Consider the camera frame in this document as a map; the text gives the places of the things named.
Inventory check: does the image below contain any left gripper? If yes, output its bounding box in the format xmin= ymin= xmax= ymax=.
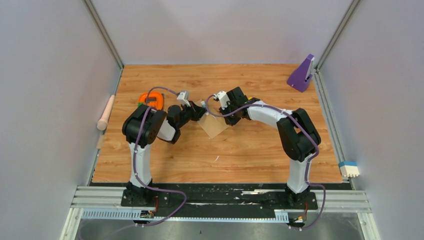
xmin=176 ymin=100 xmax=208 ymax=130

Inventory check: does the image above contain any brown paper envelope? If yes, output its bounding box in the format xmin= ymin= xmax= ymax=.
xmin=197 ymin=111 xmax=229 ymax=139

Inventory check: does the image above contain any white green glue stick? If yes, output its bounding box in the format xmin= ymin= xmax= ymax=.
xmin=200 ymin=100 xmax=209 ymax=116

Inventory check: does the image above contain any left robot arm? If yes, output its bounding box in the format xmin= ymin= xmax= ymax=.
xmin=122 ymin=101 xmax=206 ymax=207

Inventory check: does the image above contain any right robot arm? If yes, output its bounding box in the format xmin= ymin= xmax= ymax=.
xmin=213 ymin=87 xmax=321 ymax=209

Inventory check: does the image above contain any orange toy track loop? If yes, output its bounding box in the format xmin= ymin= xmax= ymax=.
xmin=137 ymin=91 xmax=164 ymax=110

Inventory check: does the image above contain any purple plastic stand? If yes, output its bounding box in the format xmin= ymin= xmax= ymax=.
xmin=286 ymin=54 xmax=315 ymax=93

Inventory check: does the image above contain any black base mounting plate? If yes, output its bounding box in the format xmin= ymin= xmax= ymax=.
xmin=120 ymin=184 xmax=319 ymax=218

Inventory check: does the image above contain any wooden rolling pin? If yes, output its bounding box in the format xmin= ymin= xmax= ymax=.
xmin=96 ymin=95 xmax=116 ymax=131

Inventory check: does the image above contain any white blue toy brick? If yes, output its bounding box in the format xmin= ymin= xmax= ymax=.
xmin=338 ymin=161 xmax=360 ymax=178

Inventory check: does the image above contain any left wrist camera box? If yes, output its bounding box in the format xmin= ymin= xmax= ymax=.
xmin=176 ymin=90 xmax=191 ymax=107

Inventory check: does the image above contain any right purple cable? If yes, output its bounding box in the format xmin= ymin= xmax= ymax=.
xmin=205 ymin=94 xmax=327 ymax=231

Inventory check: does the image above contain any purple cable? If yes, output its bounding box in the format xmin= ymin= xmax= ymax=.
xmin=132 ymin=86 xmax=188 ymax=228
xmin=205 ymin=94 xmax=327 ymax=231

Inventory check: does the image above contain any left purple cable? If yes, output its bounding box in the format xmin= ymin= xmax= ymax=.
xmin=132 ymin=86 xmax=188 ymax=228

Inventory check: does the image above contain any slotted cable duct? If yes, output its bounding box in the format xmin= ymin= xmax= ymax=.
xmin=81 ymin=208 xmax=289 ymax=224

